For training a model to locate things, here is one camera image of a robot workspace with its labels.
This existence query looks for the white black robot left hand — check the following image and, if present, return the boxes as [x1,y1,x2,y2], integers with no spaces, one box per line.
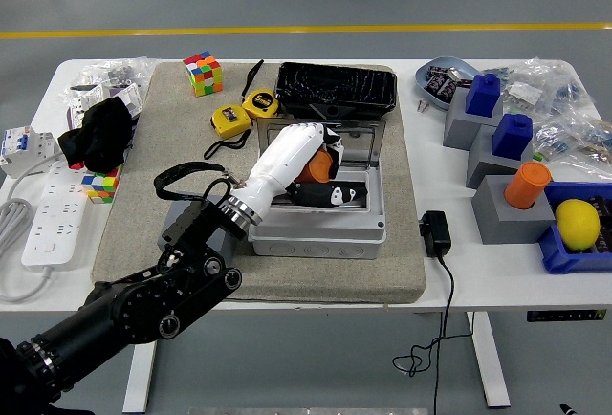
[232,121,370,225]

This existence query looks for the orange cylinder battery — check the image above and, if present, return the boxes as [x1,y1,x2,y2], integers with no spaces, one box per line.
[295,149,334,185]
[504,162,553,211]

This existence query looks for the transparent hinged box lid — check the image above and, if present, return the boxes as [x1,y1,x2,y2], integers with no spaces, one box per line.
[255,120,387,172]

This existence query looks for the grey electrical junction box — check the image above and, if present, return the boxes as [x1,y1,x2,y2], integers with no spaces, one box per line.
[248,170,387,259]

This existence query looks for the blue block battery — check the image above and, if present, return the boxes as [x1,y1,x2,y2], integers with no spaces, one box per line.
[466,73,502,117]
[492,114,534,158]

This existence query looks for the yellow tape measure 5m label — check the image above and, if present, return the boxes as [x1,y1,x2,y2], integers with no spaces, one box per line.
[240,58,281,124]

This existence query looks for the yellow tape measure black label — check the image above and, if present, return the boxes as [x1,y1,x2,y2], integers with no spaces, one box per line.
[204,104,252,161]

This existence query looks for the white table leg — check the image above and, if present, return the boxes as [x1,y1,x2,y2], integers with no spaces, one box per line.
[121,340,162,414]
[466,312,512,409]

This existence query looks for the black table control panel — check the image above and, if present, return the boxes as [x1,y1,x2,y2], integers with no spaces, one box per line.
[527,309,607,323]

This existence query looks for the black plastic tray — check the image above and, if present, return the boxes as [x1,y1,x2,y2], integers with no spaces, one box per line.
[274,61,399,120]

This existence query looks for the colourful puzzle cube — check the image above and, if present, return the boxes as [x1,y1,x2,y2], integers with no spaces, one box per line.
[80,165,120,205]
[183,51,225,98]

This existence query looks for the grey block with round hole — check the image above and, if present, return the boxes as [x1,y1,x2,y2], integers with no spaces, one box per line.
[157,202,235,263]

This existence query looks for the blue plastic bin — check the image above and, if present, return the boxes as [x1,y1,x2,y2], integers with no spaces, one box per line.
[537,181,612,275]

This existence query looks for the light blue dish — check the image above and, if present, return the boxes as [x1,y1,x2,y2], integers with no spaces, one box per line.
[414,55,483,111]

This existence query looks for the white small cartons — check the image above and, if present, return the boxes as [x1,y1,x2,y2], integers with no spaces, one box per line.
[69,82,144,129]

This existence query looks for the dark snack packets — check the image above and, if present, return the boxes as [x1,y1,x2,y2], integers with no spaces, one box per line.
[425,65,472,100]

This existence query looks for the grey block holder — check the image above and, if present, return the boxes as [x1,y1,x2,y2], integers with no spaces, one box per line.
[443,87,504,151]
[466,123,535,190]
[471,174,557,246]

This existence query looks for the clear bags of small parts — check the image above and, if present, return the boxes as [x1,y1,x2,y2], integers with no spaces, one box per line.
[56,55,157,129]

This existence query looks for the black cloth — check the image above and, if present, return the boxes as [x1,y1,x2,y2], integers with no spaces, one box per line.
[57,97,135,172]

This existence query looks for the yellow lemon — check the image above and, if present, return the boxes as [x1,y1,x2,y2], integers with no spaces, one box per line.
[555,199,601,251]

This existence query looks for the dark brown packets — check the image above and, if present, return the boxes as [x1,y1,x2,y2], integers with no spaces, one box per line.
[590,194,612,256]

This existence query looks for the white power strip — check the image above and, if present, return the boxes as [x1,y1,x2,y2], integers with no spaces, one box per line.
[0,161,92,304]

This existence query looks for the white circuit breaker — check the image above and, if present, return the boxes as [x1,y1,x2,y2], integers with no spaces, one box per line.
[0,124,62,180]

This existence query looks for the clear bags of components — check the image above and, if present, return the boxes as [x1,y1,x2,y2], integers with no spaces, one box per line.
[482,56,612,170]

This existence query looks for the black triangular bracket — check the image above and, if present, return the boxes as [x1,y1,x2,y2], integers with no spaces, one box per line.
[299,102,358,122]

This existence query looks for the black power adapter with cord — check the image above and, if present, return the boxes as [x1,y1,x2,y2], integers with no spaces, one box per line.
[392,210,476,415]

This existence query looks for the grey coiled cable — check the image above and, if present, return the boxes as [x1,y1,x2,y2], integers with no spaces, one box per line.
[0,156,66,258]

